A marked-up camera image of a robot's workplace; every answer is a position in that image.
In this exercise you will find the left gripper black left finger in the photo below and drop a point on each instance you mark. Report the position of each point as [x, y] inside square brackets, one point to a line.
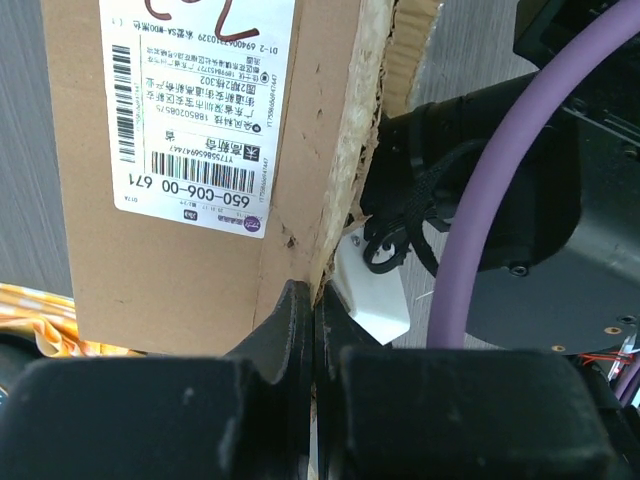
[244, 415]

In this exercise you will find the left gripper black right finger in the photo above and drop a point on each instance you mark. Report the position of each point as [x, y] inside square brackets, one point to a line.
[449, 414]

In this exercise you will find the brown cardboard express box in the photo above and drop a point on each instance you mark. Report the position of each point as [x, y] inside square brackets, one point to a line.
[210, 151]

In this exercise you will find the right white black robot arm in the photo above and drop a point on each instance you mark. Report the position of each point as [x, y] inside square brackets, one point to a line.
[560, 267]

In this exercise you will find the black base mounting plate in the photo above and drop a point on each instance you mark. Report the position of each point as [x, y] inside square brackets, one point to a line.
[613, 383]

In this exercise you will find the orange checkered cloth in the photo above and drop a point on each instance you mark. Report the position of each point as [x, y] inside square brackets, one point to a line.
[50, 320]

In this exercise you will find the blue ceramic bowl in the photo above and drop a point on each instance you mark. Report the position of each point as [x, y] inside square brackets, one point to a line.
[18, 350]

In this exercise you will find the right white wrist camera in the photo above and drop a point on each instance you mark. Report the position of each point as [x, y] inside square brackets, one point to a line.
[376, 302]

